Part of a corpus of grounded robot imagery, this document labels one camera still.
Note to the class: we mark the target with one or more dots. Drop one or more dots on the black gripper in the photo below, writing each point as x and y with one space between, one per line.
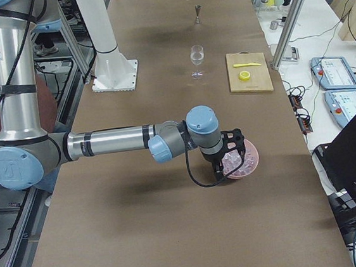
212 161

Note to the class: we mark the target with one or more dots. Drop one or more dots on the steel double jigger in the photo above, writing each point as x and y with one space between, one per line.
197 11

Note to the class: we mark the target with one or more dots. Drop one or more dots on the pink bowl of ice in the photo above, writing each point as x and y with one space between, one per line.
232 160

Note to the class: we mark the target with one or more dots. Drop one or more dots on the clear wine glass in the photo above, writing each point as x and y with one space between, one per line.
197 57

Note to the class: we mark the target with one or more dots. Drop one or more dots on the yellow lemon slice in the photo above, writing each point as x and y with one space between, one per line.
244 75

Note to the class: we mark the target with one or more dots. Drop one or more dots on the bamboo cutting board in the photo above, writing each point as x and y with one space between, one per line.
260 77

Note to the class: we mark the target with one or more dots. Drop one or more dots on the yellow plastic knife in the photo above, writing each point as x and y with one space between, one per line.
254 64

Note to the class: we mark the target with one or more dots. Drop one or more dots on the lower blue teach pendant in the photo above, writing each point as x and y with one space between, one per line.
342 105

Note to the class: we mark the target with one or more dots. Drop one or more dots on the blue teach pendant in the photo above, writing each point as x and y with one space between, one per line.
342 105
333 72

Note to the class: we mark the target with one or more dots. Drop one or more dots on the upper blue teach pendant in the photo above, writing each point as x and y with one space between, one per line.
333 72

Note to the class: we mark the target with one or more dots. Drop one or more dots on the white camera column base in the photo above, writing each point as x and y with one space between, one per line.
112 71

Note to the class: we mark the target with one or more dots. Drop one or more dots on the aluminium frame post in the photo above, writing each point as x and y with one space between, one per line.
286 34

